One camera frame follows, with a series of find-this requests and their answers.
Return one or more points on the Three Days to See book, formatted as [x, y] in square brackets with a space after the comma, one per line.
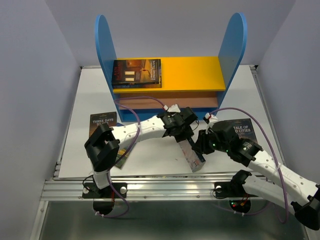
[98, 119]

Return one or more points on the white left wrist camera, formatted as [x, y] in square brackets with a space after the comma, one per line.
[172, 109]

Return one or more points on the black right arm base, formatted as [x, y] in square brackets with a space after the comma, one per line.
[238, 200]

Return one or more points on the Tale of Two Cities book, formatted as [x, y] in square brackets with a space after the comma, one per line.
[244, 128]

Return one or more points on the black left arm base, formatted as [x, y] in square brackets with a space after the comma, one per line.
[103, 200]

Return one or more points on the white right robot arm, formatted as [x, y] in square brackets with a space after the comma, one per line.
[287, 188]

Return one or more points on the Edward Tulane brown book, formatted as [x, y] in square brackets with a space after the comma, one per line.
[143, 71]

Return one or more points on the blue yellow wooden bookshelf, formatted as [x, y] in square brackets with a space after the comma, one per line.
[198, 82]

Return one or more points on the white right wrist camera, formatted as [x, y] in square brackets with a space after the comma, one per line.
[210, 120]

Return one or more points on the Jane Eyre blue book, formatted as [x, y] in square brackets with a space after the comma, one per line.
[135, 85]

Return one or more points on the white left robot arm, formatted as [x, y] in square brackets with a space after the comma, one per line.
[103, 145]

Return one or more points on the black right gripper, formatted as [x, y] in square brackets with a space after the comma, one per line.
[200, 146]

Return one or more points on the aluminium mounting rail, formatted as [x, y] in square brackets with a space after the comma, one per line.
[197, 187]

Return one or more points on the Animal Farm book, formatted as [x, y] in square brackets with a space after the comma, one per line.
[122, 157]

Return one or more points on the floral pink cover book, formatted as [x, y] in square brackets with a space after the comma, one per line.
[195, 160]

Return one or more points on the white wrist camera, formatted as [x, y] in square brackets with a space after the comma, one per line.
[210, 120]
[172, 109]

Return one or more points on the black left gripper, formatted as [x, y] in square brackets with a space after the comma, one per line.
[188, 133]

